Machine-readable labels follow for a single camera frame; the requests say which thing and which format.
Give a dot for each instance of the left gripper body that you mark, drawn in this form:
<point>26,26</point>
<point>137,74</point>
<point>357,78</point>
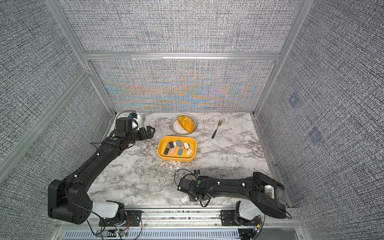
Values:
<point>137,135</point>

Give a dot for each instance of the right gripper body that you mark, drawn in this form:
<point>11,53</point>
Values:
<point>193,198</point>

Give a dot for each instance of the white eraser bottom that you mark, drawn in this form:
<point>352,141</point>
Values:
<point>185,199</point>

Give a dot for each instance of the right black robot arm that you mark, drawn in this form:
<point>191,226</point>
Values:
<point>261,190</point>

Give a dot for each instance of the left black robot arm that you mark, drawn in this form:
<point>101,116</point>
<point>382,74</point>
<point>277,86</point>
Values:
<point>68,199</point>

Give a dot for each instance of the yellow storage box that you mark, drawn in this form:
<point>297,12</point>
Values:
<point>175,157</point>

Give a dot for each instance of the patterned white bowl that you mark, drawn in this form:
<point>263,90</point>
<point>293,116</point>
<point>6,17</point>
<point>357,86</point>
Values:
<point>178,129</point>

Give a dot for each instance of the yellow bread loaf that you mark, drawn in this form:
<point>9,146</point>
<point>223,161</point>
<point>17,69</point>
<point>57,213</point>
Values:
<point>186,123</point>

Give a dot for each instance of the pink handled fork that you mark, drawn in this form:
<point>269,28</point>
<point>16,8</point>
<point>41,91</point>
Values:
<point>143,118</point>

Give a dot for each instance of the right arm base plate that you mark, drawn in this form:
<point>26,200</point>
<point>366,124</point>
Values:
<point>233,218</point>

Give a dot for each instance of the white slotted cable duct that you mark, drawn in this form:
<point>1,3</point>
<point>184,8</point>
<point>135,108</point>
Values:
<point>157,234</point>

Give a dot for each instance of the aluminium front rail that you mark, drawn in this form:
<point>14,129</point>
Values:
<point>191,216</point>

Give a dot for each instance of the green handled gold fork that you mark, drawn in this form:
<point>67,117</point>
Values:
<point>218,125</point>

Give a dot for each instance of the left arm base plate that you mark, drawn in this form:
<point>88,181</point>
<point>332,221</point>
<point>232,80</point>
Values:
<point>132,219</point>

